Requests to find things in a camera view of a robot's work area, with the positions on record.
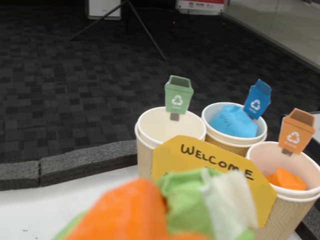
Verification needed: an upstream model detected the orange paper bin tag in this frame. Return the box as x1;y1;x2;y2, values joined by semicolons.
277;107;317;157

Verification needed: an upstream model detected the green paper package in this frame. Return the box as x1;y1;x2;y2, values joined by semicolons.
52;166;259;240

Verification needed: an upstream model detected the white red banner sign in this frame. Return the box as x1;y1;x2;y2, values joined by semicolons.
174;0;226;14

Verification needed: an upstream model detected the blue paper bin tag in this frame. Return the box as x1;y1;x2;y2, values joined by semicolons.
243;79;273;121

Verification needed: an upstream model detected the beige ripple paper cup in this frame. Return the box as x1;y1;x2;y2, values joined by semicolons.
134;106;208;181
201;101;268;159
246;141;320;240

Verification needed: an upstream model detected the yellow handwritten welcome sign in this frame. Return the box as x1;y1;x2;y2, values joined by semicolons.
151;134;278;229

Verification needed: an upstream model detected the black foam border strip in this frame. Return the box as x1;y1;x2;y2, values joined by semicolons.
0;159;41;192
39;139;138;188
296;207;320;240

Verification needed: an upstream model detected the black tripod leg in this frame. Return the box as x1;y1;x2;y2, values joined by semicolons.
126;0;168;63
69;0;127;42

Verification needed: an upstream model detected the green paper bin tag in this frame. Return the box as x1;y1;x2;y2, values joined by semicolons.
164;74;195;123

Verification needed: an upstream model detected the blue paper package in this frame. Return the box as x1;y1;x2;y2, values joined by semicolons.
209;104;258;138

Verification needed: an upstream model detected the orange paper ball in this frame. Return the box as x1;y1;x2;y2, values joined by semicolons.
265;166;308;192

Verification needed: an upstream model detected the white panel black frame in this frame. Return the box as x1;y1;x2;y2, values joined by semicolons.
84;0;124;21

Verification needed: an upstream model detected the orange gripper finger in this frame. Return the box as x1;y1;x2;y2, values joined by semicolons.
172;232;210;240
63;178;173;240

